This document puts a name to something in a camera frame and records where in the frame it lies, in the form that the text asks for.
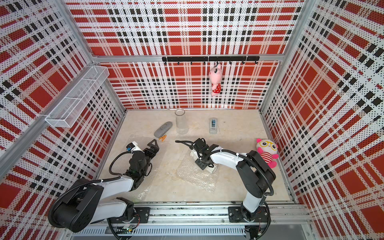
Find bubble wrap sheet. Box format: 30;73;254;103
177;151;219;193
128;141;169;203

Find grey tape dispenser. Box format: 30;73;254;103
209;118;218;134

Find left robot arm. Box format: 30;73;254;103
48;140;160;233

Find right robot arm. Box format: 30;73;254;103
189;139;276;222

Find orange scissors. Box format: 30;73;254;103
159;135;167;142

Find clear glass vase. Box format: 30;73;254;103
175;109;189;135

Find pink owl plush toy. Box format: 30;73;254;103
256;139;279;169

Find pink hanging plush toy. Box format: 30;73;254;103
209;64;223;97

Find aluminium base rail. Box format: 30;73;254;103
64;202;316;240

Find black hook rail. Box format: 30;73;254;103
162;56;260;64

